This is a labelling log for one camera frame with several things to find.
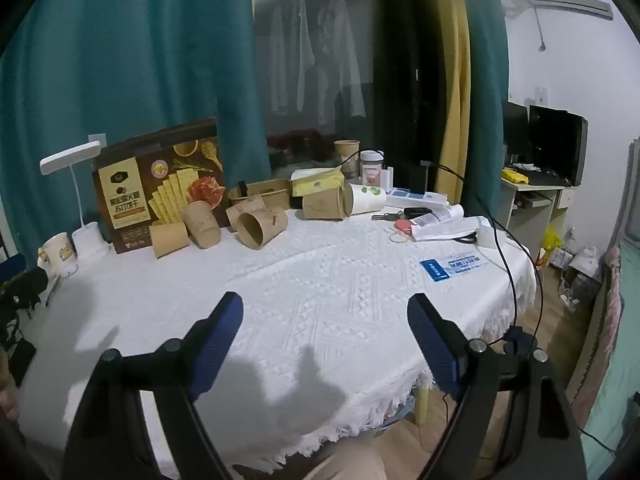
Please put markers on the brown cracker box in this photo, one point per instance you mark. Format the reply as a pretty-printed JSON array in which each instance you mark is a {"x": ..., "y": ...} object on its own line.
[{"x": 135, "y": 180}]

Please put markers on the kraft paper cup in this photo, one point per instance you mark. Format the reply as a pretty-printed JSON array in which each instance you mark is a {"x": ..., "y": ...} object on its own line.
[
  {"x": 346, "y": 154},
  {"x": 244, "y": 210},
  {"x": 202, "y": 224},
  {"x": 169, "y": 241},
  {"x": 322, "y": 203},
  {"x": 260, "y": 227}
]

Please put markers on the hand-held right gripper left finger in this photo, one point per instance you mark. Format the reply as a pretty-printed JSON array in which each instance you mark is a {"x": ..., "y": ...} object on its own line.
[{"x": 215, "y": 345}]

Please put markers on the pink small pouch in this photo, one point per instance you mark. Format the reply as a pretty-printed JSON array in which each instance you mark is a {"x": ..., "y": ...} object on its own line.
[{"x": 402, "y": 226}]

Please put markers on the black keyboard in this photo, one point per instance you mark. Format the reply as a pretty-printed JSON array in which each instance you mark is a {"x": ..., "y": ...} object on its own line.
[{"x": 545, "y": 178}]

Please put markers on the black monitor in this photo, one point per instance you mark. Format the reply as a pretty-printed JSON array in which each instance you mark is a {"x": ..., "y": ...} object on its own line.
[{"x": 557, "y": 142}]

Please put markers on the white desk lamp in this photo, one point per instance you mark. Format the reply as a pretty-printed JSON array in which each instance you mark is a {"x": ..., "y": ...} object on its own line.
[{"x": 75, "y": 160}]

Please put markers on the teal curtain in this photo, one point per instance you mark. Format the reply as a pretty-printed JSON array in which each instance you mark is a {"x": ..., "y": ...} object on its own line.
[
  {"x": 485, "y": 75},
  {"x": 125, "y": 75}
]

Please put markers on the long white box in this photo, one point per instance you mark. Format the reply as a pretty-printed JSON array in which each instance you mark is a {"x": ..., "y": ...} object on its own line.
[{"x": 425, "y": 201}]

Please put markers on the yellow tissue pack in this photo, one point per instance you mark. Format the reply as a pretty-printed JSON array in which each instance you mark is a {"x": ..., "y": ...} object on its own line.
[{"x": 317, "y": 180}]

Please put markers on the pink blanket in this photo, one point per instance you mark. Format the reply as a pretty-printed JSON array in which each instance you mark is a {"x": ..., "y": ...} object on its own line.
[{"x": 607, "y": 320}]

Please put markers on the white paper cup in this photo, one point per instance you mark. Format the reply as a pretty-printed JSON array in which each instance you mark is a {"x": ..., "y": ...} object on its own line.
[{"x": 367, "y": 198}]

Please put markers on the yellow curtain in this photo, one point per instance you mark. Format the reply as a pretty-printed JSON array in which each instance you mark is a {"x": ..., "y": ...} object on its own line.
[{"x": 452, "y": 70}]

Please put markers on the white power strip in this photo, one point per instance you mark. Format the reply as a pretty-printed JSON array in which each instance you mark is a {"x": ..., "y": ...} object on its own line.
[{"x": 567, "y": 301}]

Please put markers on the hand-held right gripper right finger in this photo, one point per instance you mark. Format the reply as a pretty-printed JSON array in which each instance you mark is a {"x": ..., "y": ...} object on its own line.
[{"x": 434, "y": 345}]

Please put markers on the white tube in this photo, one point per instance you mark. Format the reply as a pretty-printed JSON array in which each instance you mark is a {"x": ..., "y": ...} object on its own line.
[{"x": 440, "y": 216}]

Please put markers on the small white box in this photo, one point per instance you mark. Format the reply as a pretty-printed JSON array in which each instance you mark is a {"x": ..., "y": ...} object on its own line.
[{"x": 387, "y": 177}]

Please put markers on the white computer desk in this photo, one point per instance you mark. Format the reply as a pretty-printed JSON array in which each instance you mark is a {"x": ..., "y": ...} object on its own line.
[{"x": 530, "y": 200}]

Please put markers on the teal bed sheet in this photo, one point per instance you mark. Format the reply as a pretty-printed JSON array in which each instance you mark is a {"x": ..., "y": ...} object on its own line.
[{"x": 617, "y": 375}]

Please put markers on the white lidded jar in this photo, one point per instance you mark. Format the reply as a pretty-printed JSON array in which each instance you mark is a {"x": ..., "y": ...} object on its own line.
[{"x": 372, "y": 165}]

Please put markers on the blue and white packet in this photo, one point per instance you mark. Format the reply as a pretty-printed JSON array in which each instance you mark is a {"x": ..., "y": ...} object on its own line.
[{"x": 452, "y": 265}]

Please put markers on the person's left forearm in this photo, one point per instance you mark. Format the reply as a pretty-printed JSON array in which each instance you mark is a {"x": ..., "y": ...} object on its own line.
[{"x": 7, "y": 395}]

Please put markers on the yellow packet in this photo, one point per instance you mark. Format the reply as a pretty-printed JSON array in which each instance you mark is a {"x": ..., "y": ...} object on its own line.
[{"x": 515, "y": 176}]

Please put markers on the kraft paper bowl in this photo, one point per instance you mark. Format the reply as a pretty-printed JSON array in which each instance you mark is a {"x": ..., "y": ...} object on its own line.
[{"x": 265, "y": 191}]

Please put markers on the white lace tablecloth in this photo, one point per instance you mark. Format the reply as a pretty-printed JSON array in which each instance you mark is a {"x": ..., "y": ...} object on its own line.
[{"x": 300, "y": 310}]

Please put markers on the black car key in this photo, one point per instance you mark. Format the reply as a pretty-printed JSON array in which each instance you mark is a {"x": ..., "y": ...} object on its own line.
[{"x": 416, "y": 211}]

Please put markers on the person's leg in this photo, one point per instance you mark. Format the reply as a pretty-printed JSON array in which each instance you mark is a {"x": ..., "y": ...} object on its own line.
[{"x": 350, "y": 460}]

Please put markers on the yellow plastic bag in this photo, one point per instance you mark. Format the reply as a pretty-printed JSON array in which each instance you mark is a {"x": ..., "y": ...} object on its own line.
[{"x": 550, "y": 241}]

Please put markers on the white printed mug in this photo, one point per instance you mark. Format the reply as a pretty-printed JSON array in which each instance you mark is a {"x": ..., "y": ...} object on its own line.
[{"x": 59, "y": 254}]

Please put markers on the white charger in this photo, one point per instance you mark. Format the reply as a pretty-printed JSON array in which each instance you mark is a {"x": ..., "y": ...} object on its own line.
[{"x": 485, "y": 236}]

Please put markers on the rubber band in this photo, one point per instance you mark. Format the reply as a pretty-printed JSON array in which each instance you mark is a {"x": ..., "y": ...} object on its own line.
[{"x": 400, "y": 237}]

